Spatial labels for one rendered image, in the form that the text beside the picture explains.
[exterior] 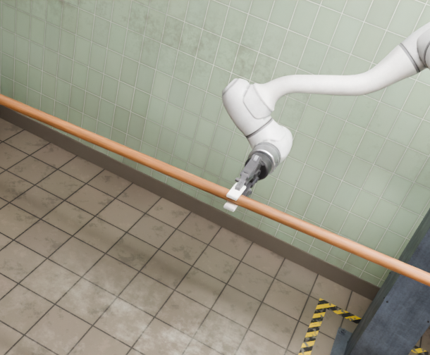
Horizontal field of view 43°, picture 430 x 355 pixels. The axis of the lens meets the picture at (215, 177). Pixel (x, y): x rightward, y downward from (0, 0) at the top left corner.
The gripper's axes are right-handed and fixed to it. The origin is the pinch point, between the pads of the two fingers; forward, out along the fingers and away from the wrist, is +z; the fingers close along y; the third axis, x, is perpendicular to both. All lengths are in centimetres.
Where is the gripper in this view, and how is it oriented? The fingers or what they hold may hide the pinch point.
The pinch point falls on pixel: (235, 196)
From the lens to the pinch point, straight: 143.9
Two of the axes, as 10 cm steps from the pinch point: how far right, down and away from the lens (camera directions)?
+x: -9.0, -3.7, 2.4
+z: -4.0, 4.6, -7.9
